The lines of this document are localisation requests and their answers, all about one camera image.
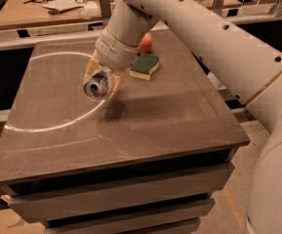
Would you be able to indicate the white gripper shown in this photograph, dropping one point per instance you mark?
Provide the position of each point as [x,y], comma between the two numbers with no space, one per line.
[115,53]

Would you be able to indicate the silver redbull can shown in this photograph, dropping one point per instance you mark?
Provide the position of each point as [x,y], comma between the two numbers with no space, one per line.
[96,86]

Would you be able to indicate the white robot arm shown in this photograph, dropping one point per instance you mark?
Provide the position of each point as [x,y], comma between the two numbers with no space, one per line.
[250,69]

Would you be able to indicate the green yellow sponge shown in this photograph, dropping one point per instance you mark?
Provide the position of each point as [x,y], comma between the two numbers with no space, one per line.
[144,66]

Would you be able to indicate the red apple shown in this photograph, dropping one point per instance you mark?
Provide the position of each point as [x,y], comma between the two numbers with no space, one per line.
[146,44]

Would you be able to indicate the white paper sheet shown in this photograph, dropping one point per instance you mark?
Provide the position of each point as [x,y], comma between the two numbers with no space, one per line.
[61,5]

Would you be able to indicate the wooden workbench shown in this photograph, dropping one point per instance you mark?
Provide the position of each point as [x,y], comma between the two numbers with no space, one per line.
[21,14]

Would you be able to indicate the grey table drawer cabinet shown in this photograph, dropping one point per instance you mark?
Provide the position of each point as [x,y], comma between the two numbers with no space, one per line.
[163,196]

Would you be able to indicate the metal frame rail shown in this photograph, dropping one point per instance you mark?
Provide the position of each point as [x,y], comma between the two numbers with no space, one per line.
[233,10]

